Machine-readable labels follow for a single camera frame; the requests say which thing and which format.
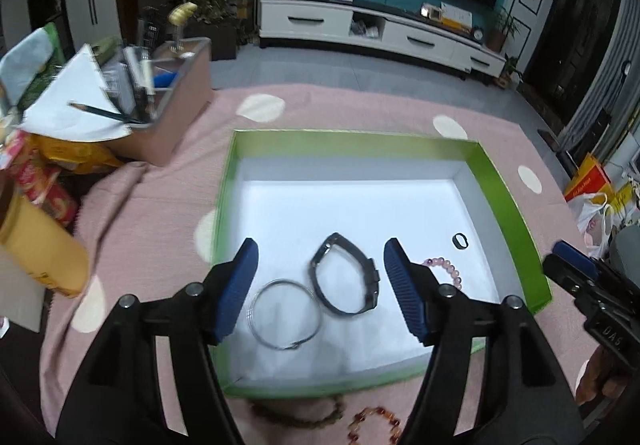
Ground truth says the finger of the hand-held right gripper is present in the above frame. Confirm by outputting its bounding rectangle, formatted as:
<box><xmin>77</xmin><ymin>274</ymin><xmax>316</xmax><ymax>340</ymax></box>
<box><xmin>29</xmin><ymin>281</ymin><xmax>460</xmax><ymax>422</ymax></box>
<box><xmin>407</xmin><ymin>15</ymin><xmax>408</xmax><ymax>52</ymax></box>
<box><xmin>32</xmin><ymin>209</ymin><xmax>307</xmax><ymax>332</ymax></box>
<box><xmin>552</xmin><ymin>240</ymin><xmax>608</xmax><ymax>277</ymax></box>
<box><xmin>542</xmin><ymin>254</ymin><xmax>601</xmax><ymax>307</ymax></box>

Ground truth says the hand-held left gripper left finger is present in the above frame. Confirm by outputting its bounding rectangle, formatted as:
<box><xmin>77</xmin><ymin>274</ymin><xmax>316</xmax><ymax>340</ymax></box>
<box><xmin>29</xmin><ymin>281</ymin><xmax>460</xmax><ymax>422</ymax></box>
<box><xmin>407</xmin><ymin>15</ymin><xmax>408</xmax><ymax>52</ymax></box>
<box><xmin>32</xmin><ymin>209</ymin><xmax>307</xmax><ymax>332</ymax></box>
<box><xmin>56</xmin><ymin>238</ymin><xmax>260</xmax><ymax>445</ymax></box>

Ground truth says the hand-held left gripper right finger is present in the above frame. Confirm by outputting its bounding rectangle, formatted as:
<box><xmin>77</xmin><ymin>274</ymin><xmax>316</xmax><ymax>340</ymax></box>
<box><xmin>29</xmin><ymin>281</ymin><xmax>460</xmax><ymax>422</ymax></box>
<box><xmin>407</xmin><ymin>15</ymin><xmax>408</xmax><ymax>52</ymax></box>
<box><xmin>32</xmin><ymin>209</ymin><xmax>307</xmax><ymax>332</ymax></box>
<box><xmin>383</xmin><ymin>238</ymin><xmax>586</xmax><ymax>445</ymax></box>

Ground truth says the black wristwatch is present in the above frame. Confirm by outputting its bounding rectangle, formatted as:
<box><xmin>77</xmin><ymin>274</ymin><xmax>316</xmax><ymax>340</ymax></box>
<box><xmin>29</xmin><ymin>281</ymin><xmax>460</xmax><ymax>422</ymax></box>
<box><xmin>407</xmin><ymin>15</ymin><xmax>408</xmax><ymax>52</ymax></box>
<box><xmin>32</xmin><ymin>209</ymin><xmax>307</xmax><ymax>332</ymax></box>
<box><xmin>308</xmin><ymin>232</ymin><xmax>382</xmax><ymax>318</ymax></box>

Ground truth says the pink bead bracelet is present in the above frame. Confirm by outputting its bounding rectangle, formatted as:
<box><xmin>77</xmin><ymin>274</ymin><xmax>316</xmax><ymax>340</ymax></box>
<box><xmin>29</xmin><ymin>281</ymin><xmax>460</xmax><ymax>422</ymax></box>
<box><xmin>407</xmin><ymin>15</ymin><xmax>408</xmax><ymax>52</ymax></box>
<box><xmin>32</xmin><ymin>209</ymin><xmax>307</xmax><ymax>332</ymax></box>
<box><xmin>422</xmin><ymin>256</ymin><xmax>463</xmax><ymax>290</ymax></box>

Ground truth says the silver bangle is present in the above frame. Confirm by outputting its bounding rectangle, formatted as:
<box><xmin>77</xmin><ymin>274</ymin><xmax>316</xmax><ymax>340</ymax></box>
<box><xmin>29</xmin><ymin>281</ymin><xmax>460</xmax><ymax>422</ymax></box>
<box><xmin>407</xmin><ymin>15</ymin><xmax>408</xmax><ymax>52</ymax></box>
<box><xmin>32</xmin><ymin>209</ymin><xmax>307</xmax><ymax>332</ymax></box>
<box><xmin>248</xmin><ymin>279</ymin><xmax>322</xmax><ymax>352</ymax></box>

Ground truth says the green cardboard box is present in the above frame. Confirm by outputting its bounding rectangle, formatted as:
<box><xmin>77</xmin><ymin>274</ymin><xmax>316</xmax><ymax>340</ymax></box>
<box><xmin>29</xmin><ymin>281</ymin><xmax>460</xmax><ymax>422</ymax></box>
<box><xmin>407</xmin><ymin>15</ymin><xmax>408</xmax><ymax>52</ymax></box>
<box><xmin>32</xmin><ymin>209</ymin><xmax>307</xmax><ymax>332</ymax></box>
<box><xmin>209</xmin><ymin>127</ymin><xmax>553</xmax><ymax>401</ymax></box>

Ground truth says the red bead bracelet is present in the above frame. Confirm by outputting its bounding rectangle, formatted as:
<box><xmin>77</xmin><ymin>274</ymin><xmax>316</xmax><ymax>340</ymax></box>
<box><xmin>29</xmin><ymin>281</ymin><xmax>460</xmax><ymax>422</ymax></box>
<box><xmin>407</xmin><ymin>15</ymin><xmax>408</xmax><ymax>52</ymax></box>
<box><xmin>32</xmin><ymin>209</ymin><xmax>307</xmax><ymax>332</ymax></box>
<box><xmin>347</xmin><ymin>406</ymin><xmax>402</xmax><ymax>445</ymax></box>

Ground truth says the brown bead bracelet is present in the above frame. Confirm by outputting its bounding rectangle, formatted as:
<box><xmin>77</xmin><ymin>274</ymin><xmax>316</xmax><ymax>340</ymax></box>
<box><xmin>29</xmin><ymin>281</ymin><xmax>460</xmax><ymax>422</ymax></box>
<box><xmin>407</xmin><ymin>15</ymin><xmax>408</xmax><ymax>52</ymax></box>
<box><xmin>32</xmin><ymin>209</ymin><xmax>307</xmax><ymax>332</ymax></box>
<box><xmin>250</xmin><ymin>397</ymin><xmax>347</xmax><ymax>428</ymax></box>

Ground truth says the person's right hand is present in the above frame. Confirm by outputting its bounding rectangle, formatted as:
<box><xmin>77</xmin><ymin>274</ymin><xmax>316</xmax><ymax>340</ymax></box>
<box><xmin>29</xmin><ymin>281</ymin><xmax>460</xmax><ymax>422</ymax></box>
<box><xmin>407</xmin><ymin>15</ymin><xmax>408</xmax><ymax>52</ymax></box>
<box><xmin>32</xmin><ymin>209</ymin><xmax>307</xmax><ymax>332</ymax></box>
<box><xmin>575</xmin><ymin>349</ymin><xmax>610</xmax><ymax>407</ymax></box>

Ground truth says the white plastic bag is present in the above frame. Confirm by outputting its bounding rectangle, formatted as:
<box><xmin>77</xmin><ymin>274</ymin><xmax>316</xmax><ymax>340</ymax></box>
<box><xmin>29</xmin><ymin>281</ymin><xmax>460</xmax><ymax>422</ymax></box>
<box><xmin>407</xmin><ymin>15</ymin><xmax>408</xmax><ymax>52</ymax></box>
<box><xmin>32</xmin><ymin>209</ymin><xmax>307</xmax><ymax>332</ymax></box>
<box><xmin>577</xmin><ymin>192</ymin><xmax>616</xmax><ymax>258</ymax></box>

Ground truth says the grey cloth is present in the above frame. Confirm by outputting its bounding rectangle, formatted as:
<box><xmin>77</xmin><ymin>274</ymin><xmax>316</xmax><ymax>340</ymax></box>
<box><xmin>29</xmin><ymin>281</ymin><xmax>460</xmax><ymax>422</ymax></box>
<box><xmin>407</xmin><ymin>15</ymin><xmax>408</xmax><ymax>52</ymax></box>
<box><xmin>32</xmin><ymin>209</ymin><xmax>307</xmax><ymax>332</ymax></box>
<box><xmin>607</xmin><ymin>226</ymin><xmax>640</xmax><ymax>273</ymax></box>

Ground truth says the yellow plastic bag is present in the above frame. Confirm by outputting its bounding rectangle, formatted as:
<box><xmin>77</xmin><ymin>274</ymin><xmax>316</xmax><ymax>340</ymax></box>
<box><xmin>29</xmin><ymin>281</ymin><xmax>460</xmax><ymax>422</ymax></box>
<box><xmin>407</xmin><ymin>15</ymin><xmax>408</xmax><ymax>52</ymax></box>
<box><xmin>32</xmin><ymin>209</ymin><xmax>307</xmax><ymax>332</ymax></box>
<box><xmin>611</xmin><ymin>181</ymin><xmax>640</xmax><ymax>225</ymax></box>

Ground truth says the red yellow cardboard box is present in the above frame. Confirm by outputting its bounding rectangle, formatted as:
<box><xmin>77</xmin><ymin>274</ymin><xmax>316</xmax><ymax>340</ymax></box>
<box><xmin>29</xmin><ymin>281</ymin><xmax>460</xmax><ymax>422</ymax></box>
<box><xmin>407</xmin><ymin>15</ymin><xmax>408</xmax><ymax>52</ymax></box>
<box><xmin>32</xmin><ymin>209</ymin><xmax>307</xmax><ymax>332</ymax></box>
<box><xmin>564</xmin><ymin>154</ymin><xmax>613</xmax><ymax>203</ymax></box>

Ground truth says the pink organizer box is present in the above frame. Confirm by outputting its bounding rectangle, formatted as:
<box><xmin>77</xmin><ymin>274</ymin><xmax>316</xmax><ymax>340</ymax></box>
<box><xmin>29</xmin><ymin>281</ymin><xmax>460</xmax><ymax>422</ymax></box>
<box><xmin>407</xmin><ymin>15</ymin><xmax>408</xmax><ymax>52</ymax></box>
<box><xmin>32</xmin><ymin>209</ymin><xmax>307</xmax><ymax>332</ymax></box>
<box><xmin>102</xmin><ymin>37</ymin><xmax>216</xmax><ymax>168</ymax></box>

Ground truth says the small potted plant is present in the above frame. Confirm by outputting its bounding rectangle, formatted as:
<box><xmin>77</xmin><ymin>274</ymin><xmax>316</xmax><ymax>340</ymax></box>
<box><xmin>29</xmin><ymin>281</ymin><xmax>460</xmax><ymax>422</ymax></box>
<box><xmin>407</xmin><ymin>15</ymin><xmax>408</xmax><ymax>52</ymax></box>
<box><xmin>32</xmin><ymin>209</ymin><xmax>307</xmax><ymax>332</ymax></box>
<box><xmin>500</xmin><ymin>55</ymin><xmax>523</xmax><ymax>88</ymax></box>

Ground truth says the pink dotted tablecloth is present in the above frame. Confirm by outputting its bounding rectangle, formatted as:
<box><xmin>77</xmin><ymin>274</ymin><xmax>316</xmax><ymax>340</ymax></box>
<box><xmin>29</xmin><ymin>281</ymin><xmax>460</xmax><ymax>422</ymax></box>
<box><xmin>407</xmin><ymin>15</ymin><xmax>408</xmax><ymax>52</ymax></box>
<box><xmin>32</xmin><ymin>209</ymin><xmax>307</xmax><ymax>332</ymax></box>
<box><xmin>39</xmin><ymin>84</ymin><xmax>601</xmax><ymax>445</ymax></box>

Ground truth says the yellow cylindrical container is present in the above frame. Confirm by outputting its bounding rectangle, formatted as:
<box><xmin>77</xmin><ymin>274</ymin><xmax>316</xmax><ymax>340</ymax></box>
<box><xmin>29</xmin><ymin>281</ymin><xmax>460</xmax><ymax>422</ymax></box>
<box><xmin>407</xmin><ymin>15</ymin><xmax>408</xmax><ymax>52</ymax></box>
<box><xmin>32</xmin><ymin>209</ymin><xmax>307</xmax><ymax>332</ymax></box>
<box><xmin>0</xmin><ymin>192</ymin><xmax>92</xmax><ymax>298</ymax></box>

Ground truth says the yellow snack packet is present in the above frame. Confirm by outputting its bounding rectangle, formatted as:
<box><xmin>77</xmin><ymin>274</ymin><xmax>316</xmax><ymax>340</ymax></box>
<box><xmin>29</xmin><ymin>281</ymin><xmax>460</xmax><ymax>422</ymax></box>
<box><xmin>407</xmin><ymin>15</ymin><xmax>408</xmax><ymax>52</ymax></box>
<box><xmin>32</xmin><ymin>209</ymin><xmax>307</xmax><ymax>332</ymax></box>
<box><xmin>30</xmin><ymin>135</ymin><xmax>126</xmax><ymax>173</ymax></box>

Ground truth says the red snack packet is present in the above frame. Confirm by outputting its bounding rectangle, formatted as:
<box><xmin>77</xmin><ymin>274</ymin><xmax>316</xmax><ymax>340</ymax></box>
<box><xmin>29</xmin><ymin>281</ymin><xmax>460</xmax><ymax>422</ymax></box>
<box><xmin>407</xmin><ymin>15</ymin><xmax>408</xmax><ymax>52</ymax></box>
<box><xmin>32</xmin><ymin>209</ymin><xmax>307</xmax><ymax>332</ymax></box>
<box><xmin>0</xmin><ymin>132</ymin><xmax>81</xmax><ymax>226</ymax></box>

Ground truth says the dark pencil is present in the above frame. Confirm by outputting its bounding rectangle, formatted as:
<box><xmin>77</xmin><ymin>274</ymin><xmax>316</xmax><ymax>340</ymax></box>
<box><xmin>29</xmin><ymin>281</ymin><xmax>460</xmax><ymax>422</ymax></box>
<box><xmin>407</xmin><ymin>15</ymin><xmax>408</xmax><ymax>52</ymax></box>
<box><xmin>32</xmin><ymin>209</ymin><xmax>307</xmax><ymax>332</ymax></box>
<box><xmin>68</xmin><ymin>102</ymin><xmax>146</xmax><ymax>124</ymax></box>

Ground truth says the tall potted plant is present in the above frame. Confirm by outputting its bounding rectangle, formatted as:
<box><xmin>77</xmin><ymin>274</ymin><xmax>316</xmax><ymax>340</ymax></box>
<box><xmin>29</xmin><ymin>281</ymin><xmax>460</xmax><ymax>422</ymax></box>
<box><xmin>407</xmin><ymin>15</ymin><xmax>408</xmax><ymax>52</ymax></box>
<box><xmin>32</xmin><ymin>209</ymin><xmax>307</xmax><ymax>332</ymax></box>
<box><xmin>487</xmin><ymin>7</ymin><xmax>521</xmax><ymax>53</ymax></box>

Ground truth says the white paper sheet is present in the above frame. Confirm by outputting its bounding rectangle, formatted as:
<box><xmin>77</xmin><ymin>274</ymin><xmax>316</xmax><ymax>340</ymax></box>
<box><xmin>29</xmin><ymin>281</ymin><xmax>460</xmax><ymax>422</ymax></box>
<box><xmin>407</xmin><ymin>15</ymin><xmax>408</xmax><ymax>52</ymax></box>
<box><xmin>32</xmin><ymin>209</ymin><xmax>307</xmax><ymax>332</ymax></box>
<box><xmin>20</xmin><ymin>44</ymin><xmax>133</xmax><ymax>143</ymax></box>

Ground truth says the dark planter with plants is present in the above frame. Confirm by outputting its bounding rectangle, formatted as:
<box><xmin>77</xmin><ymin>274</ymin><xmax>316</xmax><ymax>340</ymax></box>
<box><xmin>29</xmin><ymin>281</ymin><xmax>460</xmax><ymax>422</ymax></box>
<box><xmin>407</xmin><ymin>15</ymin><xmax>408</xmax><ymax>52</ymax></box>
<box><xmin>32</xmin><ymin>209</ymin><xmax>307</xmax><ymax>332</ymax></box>
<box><xmin>187</xmin><ymin>0</ymin><xmax>256</xmax><ymax>60</ymax></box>

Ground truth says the desk calendar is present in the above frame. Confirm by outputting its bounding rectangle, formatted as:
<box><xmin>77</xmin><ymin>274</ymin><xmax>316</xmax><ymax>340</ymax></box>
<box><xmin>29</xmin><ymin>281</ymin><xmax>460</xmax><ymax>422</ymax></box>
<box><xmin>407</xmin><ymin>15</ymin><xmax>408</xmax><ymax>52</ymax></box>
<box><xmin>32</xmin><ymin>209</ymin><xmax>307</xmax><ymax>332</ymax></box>
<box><xmin>440</xmin><ymin>2</ymin><xmax>473</xmax><ymax>32</ymax></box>

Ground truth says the black flat tool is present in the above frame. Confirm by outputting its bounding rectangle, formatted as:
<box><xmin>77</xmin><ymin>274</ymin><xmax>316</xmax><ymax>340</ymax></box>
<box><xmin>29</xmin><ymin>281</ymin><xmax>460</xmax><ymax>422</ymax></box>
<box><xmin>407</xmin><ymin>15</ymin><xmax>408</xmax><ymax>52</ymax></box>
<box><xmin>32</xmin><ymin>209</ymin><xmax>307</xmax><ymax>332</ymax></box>
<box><xmin>137</xmin><ymin>7</ymin><xmax>161</xmax><ymax>60</ymax></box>

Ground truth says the white television cabinet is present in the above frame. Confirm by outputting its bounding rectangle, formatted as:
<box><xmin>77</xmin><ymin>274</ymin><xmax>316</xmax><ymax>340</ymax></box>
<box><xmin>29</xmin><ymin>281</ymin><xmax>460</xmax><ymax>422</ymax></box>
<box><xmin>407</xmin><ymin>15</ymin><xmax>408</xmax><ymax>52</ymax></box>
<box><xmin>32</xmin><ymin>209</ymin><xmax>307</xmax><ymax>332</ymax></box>
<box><xmin>257</xmin><ymin>0</ymin><xmax>508</xmax><ymax>80</ymax></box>

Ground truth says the yellow headed stick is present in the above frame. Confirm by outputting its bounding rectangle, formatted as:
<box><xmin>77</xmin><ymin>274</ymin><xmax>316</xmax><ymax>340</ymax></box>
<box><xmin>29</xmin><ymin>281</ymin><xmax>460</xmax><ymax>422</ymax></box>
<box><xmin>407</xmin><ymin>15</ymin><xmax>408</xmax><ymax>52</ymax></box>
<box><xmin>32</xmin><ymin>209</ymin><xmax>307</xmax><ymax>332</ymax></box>
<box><xmin>168</xmin><ymin>2</ymin><xmax>197</xmax><ymax>50</ymax></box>

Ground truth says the green white packet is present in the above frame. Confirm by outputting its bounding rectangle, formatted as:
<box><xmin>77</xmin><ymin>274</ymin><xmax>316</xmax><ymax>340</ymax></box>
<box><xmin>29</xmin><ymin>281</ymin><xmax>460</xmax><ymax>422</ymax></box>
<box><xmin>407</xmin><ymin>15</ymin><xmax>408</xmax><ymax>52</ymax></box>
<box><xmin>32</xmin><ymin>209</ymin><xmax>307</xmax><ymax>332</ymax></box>
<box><xmin>0</xmin><ymin>22</ymin><xmax>66</xmax><ymax>110</ymax></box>

